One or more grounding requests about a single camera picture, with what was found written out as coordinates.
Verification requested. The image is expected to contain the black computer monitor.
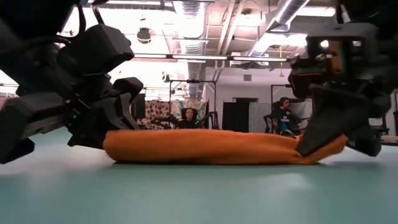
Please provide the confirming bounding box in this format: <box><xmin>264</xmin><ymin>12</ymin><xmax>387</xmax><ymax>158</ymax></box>
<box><xmin>132</xmin><ymin>93</ymin><xmax>146</xmax><ymax>119</ymax></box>

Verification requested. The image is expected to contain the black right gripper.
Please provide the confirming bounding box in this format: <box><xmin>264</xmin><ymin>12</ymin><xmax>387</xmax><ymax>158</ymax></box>
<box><xmin>287</xmin><ymin>23</ymin><xmax>398</xmax><ymax>158</ymax></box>

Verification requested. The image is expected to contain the yellow hanging cord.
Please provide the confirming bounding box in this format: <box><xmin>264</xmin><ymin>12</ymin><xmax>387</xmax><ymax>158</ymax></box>
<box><xmin>279</xmin><ymin>45</ymin><xmax>285</xmax><ymax>78</ymax></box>

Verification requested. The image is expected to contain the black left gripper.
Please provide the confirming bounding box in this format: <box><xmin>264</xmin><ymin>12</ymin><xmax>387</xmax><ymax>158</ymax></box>
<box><xmin>0</xmin><ymin>24</ymin><xmax>144</xmax><ymax>164</ymax></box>

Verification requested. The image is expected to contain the long ceiling light strip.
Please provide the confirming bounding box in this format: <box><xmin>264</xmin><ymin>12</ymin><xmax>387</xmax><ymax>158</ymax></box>
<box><xmin>133</xmin><ymin>53</ymin><xmax>290</xmax><ymax>63</ymax></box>

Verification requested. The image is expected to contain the floral patterned cloth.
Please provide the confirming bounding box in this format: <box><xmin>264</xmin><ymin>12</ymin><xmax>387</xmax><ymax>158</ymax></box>
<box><xmin>143</xmin><ymin>99</ymin><xmax>183</xmax><ymax>129</ymax></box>

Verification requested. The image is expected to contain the smooth silver ventilation duct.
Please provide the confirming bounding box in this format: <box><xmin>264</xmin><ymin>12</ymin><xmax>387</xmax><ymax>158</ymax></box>
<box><xmin>248</xmin><ymin>0</ymin><xmax>312</xmax><ymax>58</ymax></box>

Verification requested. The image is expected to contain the corrugated silver ventilation duct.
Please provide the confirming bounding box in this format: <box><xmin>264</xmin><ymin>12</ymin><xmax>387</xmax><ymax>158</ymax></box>
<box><xmin>172</xmin><ymin>0</ymin><xmax>208</xmax><ymax>97</ymax></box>

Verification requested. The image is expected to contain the green table mat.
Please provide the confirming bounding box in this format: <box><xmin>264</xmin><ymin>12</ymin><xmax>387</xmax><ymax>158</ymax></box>
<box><xmin>0</xmin><ymin>126</ymin><xmax>398</xmax><ymax>224</ymax></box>

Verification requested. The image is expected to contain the black metal frame stand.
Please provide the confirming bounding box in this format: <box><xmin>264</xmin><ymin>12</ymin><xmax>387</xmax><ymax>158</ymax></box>
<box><xmin>271</xmin><ymin>83</ymin><xmax>314</xmax><ymax>135</ymax></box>
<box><xmin>169</xmin><ymin>79</ymin><xmax>218</xmax><ymax>130</ymax></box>

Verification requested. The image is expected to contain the orange towel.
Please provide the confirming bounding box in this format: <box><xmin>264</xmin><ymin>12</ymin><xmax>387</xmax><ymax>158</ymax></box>
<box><xmin>103</xmin><ymin>128</ymin><xmax>349</xmax><ymax>166</ymax></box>

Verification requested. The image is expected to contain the grey partition panel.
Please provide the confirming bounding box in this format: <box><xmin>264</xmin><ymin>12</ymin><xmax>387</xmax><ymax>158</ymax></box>
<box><xmin>248</xmin><ymin>101</ymin><xmax>274</xmax><ymax>134</ymax></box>

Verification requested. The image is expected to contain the person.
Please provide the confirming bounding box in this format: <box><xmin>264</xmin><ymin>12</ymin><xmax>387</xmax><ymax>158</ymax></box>
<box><xmin>270</xmin><ymin>96</ymin><xmax>302</xmax><ymax>137</ymax></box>
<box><xmin>177</xmin><ymin>107</ymin><xmax>203</xmax><ymax>130</ymax></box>

